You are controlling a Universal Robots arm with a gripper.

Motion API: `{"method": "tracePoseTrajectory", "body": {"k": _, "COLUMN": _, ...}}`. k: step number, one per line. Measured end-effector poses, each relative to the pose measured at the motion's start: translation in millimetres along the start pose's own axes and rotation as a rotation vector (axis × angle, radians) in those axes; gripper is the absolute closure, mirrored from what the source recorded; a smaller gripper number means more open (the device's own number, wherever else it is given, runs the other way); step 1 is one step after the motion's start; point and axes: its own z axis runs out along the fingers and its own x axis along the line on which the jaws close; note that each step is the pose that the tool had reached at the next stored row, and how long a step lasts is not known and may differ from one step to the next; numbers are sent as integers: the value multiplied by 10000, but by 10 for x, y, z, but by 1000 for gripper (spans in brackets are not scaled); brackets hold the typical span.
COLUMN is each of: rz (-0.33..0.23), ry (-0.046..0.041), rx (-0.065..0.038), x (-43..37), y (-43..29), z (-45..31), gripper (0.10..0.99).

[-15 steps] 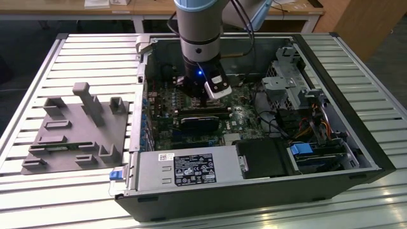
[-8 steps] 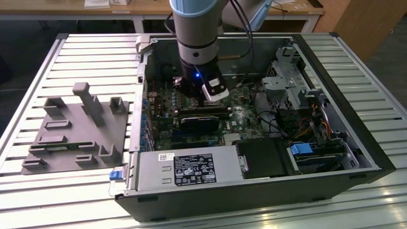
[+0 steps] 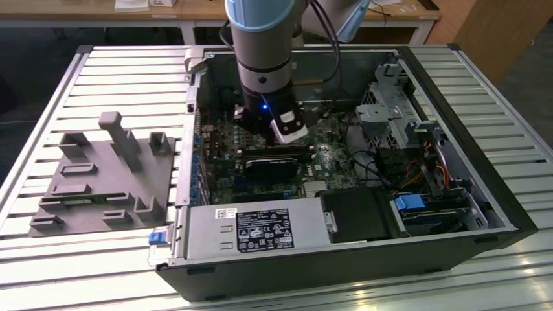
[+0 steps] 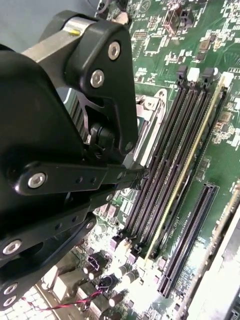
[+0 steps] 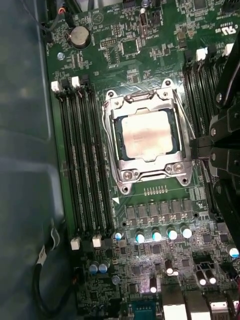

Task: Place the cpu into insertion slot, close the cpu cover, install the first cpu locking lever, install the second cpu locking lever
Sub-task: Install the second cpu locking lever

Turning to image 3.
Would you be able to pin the small silver wrist camera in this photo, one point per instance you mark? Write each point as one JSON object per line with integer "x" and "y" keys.
{"x": 240, "y": 114}

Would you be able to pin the black and grey PC case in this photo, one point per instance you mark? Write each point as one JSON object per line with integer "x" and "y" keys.
{"x": 303, "y": 282}

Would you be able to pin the wooden cabinet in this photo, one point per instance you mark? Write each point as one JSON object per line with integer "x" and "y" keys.
{"x": 497, "y": 39}

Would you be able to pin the white box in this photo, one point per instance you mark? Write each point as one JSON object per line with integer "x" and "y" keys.
{"x": 129, "y": 4}
{"x": 163, "y": 2}

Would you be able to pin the green RAM stick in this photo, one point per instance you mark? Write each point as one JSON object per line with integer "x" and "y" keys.
{"x": 77, "y": 201}

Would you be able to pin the black RAM slot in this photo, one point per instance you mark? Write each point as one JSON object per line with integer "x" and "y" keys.
{"x": 296, "y": 152}
{"x": 296, "y": 147}

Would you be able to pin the grey parts rack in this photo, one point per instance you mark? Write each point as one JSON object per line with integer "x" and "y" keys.
{"x": 108, "y": 194}

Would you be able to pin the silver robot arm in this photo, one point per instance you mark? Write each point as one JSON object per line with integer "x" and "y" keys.
{"x": 259, "y": 48}

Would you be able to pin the blue plastic latch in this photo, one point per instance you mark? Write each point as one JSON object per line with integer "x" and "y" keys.
{"x": 156, "y": 238}

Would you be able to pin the silver chipset heatsink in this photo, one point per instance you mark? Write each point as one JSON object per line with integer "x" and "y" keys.
{"x": 315, "y": 188}

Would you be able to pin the green motherboard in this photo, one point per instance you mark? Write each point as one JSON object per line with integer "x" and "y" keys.
{"x": 335, "y": 152}

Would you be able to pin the blue disk carrier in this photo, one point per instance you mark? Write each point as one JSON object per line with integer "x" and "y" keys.
{"x": 411, "y": 204}

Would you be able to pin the black plastic shroud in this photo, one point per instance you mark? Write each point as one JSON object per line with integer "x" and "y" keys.
{"x": 359, "y": 214}

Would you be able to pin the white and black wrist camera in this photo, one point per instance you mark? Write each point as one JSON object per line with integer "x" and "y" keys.
{"x": 291, "y": 134}

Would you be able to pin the black graphics card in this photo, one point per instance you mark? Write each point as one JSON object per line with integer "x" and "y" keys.
{"x": 269, "y": 168}

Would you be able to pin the grey power supply unit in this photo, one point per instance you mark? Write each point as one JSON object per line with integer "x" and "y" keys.
{"x": 207, "y": 233}

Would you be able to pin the metal disk bay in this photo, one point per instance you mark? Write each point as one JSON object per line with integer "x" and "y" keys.
{"x": 480, "y": 215}

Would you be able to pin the perforated metal drive cage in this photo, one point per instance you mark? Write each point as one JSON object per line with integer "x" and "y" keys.
{"x": 376, "y": 118}

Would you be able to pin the wooden desk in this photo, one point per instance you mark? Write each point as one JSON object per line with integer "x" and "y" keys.
{"x": 64, "y": 15}

